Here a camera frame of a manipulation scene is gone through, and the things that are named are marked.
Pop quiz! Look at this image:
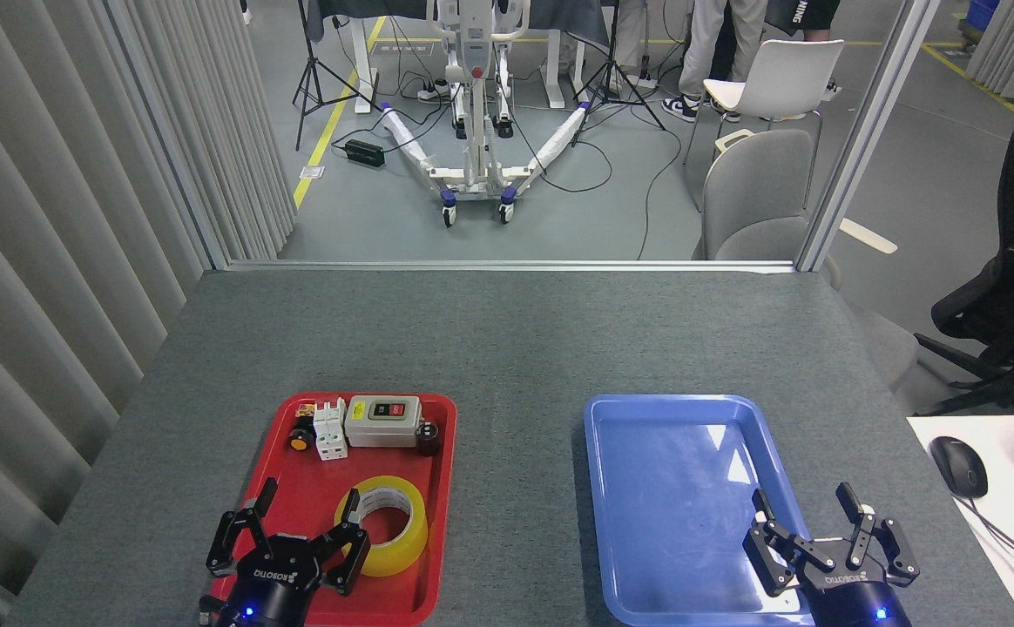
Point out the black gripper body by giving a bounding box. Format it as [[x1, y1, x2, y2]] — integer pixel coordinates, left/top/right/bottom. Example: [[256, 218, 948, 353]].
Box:
[[799, 559, 913, 627], [215, 533, 325, 627]]

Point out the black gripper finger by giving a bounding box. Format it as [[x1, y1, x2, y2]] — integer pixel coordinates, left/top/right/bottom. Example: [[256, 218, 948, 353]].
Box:
[[743, 489, 821, 597], [206, 477, 280, 576], [311, 489, 371, 597], [836, 482, 920, 586]]

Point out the yellow tape roll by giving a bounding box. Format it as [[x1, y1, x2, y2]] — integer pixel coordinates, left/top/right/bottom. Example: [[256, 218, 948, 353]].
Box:
[[334, 475, 429, 577]]

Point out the red plastic tray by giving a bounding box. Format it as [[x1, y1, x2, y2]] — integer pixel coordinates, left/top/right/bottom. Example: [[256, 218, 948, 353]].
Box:
[[209, 392, 457, 626]]

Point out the black computer mouse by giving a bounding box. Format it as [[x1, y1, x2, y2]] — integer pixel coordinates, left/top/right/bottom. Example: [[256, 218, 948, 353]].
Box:
[[929, 436, 989, 499]]

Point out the white circuit breaker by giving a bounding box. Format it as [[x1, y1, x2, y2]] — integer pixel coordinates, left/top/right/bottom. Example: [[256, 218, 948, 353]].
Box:
[[313, 399, 349, 462]]

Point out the blue plastic tray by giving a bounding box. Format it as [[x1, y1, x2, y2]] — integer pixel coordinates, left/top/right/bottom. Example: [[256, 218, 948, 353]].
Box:
[[583, 394, 832, 626]]

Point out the white desk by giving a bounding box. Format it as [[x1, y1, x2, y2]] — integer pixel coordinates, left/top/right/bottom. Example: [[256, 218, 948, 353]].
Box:
[[907, 415, 1014, 627]]

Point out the grey upholstered chair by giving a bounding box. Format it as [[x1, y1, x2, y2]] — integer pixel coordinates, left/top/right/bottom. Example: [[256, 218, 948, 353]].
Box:
[[693, 129, 919, 391]]

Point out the black power adapter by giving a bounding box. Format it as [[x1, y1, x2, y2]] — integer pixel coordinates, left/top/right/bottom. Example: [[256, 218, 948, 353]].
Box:
[[344, 138, 386, 169]]

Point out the white wheeled stand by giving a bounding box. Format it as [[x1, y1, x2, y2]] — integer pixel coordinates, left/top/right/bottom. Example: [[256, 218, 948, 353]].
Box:
[[379, 0, 593, 229]]

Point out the white plastic chair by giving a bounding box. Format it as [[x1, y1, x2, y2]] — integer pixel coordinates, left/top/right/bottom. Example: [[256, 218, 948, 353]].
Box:
[[684, 39, 845, 210]]

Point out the black tripod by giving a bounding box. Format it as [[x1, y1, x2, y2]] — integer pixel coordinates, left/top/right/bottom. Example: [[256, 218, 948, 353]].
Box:
[[292, 0, 383, 152], [571, 0, 666, 147]]

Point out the person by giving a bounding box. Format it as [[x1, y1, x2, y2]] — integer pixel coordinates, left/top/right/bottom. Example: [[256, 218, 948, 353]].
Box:
[[764, 0, 843, 97], [662, 0, 762, 123], [609, 0, 658, 95]]

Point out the dark cloth covered table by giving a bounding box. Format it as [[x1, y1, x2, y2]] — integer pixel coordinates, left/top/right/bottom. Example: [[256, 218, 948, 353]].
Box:
[[302, 0, 617, 112]]

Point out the grey switch box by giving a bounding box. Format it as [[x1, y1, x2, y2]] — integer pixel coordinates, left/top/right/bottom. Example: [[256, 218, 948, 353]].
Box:
[[344, 396, 423, 448]]

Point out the silver aluminium rail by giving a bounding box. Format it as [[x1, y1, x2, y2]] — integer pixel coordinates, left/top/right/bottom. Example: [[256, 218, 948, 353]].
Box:
[[226, 260, 795, 274]]

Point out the silver aluminium post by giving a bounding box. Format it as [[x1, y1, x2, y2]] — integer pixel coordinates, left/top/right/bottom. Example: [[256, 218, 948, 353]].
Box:
[[796, 0, 943, 273]]

